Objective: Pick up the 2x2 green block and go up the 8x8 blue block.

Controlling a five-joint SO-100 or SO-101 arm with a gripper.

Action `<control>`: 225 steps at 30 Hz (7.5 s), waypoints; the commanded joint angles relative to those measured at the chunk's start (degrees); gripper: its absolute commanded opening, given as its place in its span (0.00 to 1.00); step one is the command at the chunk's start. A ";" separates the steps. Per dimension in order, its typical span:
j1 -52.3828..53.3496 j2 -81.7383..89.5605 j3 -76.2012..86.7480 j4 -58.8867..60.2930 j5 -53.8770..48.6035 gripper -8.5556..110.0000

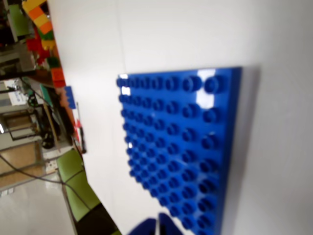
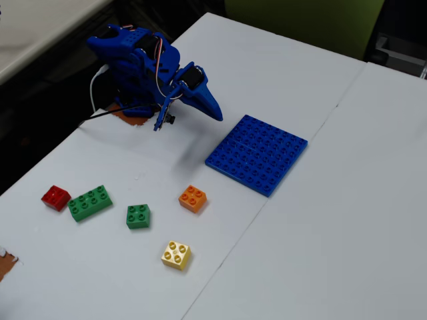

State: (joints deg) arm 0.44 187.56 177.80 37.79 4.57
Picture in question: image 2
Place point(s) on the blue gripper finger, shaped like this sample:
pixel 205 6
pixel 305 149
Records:
pixel 207 103

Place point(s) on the green 2x2 toy block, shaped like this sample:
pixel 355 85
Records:
pixel 138 218

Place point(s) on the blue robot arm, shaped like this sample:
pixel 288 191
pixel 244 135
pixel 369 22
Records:
pixel 126 43

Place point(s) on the orange 2x2 toy block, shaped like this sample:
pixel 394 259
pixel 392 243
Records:
pixel 191 199

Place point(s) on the green 2x4 toy block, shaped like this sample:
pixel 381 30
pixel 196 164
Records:
pixel 89 203

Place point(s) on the yellow 2x2 toy block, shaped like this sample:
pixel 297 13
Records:
pixel 175 255

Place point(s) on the red 2x2 toy block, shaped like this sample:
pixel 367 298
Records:
pixel 56 198

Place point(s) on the blue 8x8 toy plate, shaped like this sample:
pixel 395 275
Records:
pixel 257 155

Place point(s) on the beige table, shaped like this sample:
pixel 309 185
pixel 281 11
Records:
pixel 33 26

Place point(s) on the white table cover board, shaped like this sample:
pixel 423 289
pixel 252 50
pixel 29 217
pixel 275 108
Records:
pixel 333 233
pixel 100 266

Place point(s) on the grey chair base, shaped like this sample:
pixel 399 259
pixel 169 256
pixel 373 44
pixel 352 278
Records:
pixel 387 50

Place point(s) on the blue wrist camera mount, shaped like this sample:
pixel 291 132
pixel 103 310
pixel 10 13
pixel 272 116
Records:
pixel 163 116

